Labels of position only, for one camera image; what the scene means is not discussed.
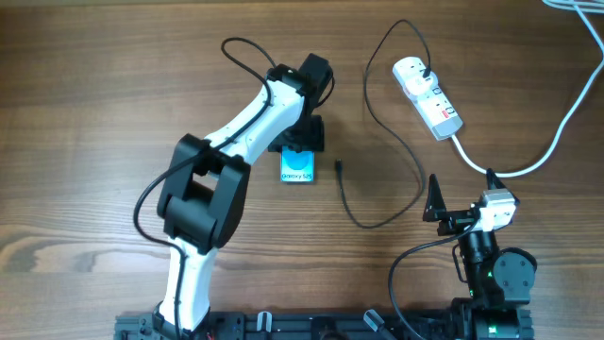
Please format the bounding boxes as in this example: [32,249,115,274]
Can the white power strip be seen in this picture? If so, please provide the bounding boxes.
[393,57,463,141]

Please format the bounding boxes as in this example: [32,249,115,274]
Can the white power strip cord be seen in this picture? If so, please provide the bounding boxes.
[450,0,604,179]

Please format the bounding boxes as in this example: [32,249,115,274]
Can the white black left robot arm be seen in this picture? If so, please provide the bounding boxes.
[153,54,333,339]

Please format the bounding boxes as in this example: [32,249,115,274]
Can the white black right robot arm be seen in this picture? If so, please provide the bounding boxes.
[423,170,537,340]

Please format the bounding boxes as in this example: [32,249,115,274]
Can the blue screen Galaxy smartphone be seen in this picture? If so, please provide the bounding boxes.
[280,149,314,183]

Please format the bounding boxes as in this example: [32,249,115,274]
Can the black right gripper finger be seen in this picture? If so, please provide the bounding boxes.
[423,174,446,222]
[486,168,505,190]

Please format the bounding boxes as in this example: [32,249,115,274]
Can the white USB charger plug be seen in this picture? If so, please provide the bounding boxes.
[402,73,438,101]

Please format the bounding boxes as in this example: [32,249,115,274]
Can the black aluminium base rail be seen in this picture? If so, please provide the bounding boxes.
[113,309,534,340]

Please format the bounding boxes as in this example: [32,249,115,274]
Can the black USB charging cable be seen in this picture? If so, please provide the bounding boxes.
[334,19,433,230]

